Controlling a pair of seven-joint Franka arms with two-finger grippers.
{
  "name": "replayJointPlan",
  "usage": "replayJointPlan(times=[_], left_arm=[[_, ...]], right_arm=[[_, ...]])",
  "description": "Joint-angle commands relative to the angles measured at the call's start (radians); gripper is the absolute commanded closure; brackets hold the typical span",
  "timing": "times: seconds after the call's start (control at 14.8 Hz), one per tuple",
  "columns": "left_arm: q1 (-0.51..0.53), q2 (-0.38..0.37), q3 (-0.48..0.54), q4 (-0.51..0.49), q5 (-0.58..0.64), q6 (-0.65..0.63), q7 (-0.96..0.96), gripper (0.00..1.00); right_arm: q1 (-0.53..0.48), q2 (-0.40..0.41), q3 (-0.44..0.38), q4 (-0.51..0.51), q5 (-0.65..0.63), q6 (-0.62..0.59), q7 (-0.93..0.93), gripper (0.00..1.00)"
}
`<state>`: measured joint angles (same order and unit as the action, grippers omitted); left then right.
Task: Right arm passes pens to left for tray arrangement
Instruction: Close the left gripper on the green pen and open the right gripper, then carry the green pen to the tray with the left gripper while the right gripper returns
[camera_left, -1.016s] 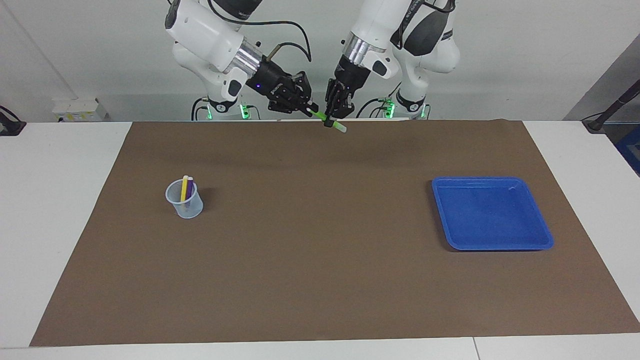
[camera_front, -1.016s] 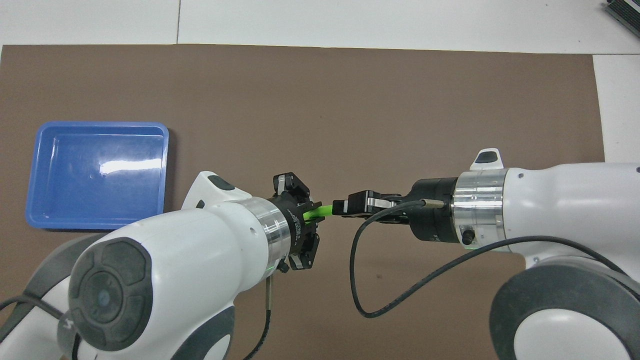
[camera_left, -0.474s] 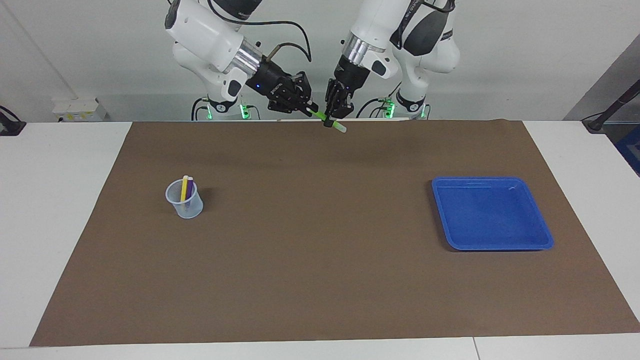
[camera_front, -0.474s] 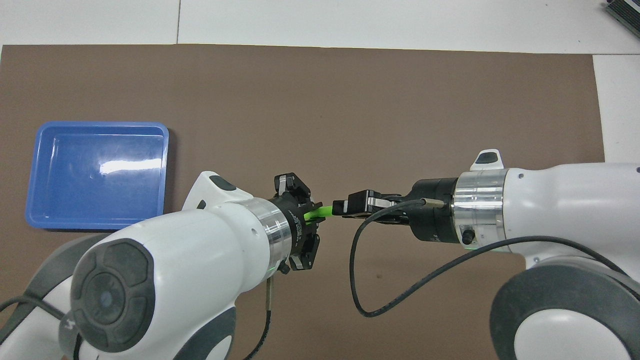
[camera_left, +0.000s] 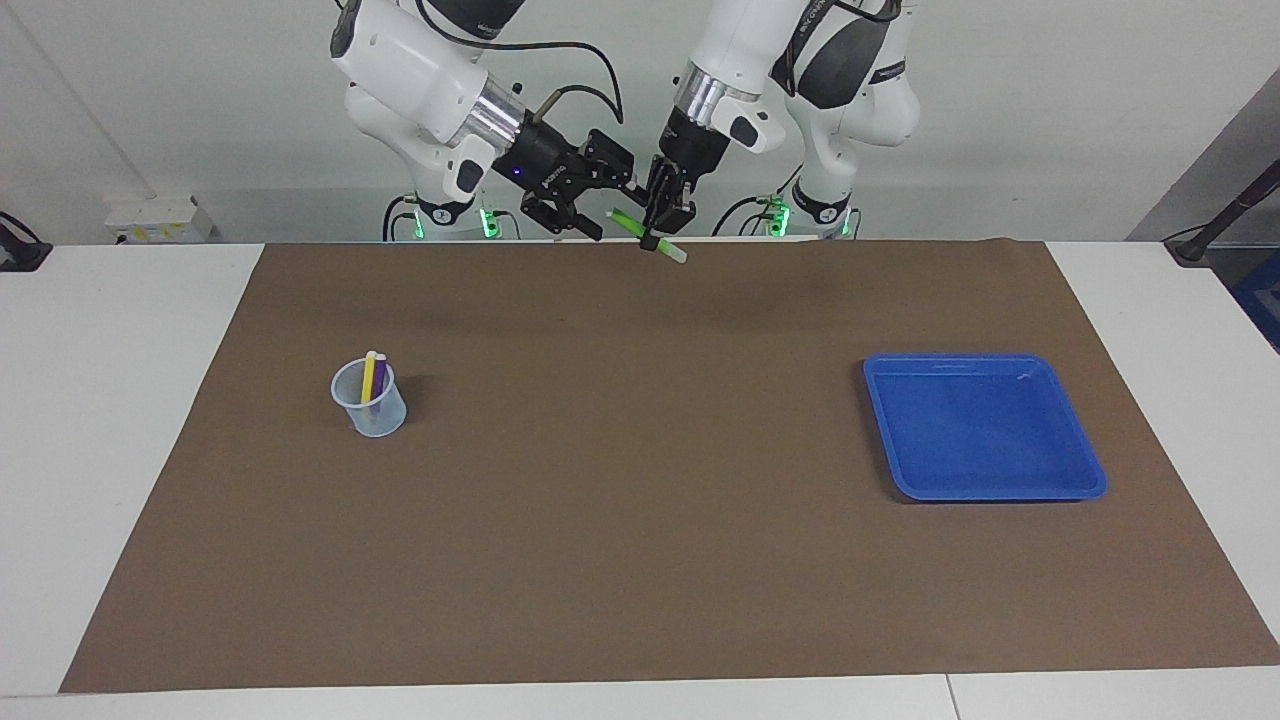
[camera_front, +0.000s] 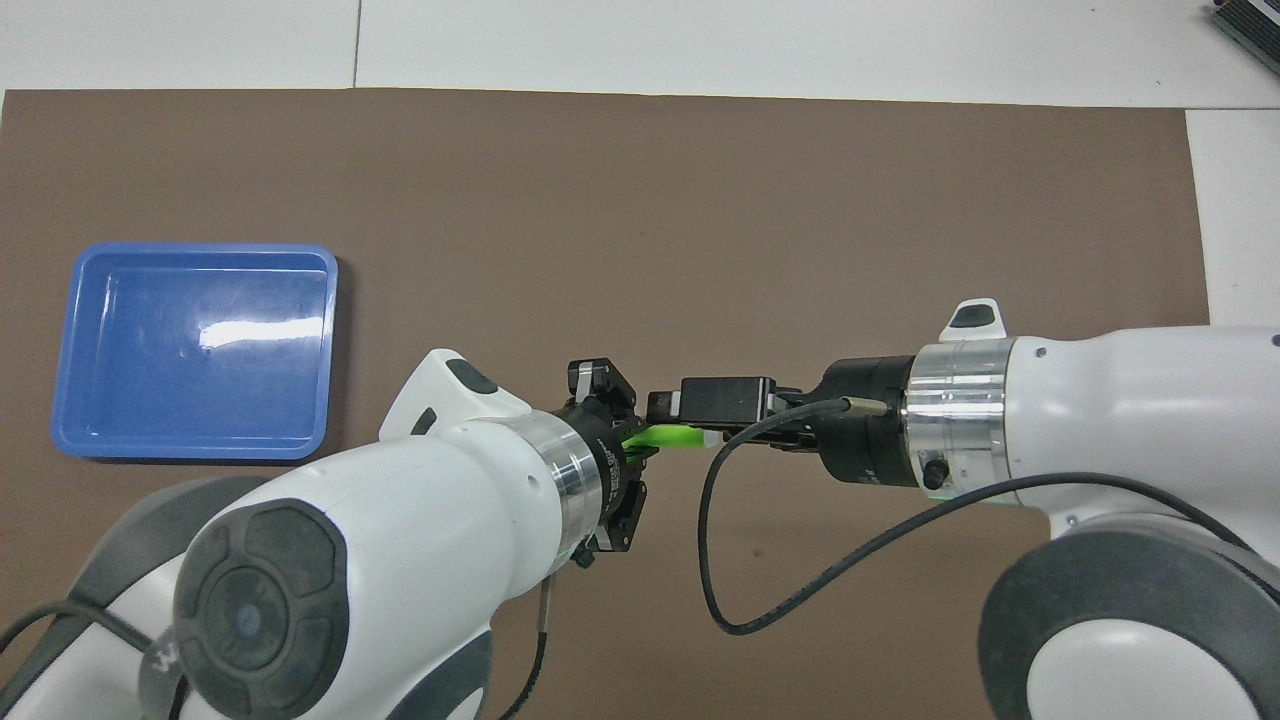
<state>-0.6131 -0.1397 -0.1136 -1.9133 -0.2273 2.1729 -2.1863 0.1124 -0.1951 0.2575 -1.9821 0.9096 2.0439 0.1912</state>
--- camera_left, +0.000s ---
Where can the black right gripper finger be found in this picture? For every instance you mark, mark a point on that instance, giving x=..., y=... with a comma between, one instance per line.
x=560, y=215
x=612, y=160

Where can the yellow pen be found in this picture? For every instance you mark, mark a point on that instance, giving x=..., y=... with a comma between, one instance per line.
x=368, y=375

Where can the blue plastic tray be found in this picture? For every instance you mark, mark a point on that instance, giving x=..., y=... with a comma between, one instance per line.
x=985, y=430

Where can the black clamp mount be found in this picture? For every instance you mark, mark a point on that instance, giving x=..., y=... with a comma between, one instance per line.
x=20, y=250

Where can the purple pen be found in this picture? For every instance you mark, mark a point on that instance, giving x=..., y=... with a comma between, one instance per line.
x=380, y=375

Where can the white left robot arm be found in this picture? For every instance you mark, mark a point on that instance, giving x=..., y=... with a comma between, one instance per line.
x=800, y=60

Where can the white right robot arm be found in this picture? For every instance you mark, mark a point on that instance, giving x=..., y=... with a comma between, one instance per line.
x=420, y=70

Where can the black stand pole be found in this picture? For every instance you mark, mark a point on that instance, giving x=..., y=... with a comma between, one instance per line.
x=1225, y=215

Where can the blue box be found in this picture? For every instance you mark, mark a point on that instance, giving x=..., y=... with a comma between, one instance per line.
x=1260, y=300

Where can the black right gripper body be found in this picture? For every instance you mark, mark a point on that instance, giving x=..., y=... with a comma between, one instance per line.
x=540, y=160

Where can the translucent plastic cup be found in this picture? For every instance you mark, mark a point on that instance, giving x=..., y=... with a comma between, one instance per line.
x=372, y=415

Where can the green pen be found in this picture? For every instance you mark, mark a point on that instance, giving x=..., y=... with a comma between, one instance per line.
x=630, y=222

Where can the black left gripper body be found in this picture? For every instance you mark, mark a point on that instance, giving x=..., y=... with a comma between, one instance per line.
x=692, y=145

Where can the brown table mat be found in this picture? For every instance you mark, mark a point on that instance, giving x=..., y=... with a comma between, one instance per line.
x=640, y=500

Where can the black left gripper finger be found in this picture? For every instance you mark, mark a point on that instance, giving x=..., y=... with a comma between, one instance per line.
x=684, y=205
x=655, y=205

